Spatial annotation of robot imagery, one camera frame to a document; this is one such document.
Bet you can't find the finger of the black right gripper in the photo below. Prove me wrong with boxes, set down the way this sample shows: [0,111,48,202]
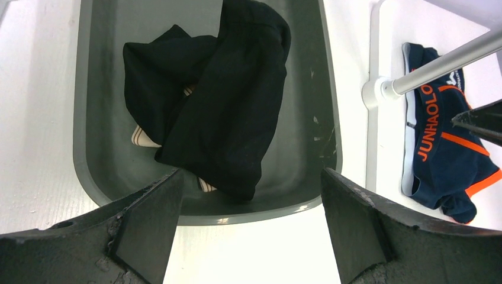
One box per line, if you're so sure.
[452,100,502,147]

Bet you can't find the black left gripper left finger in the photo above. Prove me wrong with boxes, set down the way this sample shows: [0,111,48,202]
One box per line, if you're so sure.
[1,170,184,283]

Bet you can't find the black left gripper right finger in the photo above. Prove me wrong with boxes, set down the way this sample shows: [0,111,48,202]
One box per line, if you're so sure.
[320,168,501,283]

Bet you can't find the navy orange underwear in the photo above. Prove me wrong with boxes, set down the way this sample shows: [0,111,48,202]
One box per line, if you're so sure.
[401,42,502,225]

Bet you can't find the black underwear white waistband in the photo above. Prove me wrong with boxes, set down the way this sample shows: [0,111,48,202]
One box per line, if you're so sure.
[123,1,291,201]

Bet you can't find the right metal rack pole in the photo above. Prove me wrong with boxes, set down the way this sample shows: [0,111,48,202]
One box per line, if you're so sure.
[380,29,501,99]

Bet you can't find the white right pole base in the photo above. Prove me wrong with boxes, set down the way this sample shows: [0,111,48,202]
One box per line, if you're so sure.
[361,1,392,192]

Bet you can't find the grey plastic basin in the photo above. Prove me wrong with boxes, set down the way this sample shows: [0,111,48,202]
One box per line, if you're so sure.
[73,1,342,226]

